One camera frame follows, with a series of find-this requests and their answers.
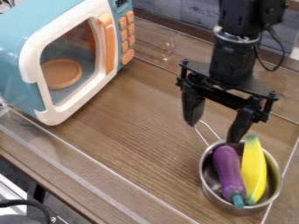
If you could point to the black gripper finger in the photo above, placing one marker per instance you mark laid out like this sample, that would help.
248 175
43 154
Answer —
192 105
242 124

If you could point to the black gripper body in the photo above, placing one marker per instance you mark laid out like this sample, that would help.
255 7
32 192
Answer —
226 81

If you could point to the purple toy eggplant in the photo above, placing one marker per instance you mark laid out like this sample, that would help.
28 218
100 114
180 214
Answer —
226 164

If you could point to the silver pot with wire handle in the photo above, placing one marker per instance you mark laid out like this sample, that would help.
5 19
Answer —
210 181

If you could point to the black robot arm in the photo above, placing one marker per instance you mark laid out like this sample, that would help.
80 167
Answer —
244 18

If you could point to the yellow toy corn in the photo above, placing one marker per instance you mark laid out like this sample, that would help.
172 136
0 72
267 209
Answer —
254 169

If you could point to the orange microwave turntable plate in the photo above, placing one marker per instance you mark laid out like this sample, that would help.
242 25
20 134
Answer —
61 72

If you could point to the blue toy microwave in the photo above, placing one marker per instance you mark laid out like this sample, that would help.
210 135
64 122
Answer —
91 31

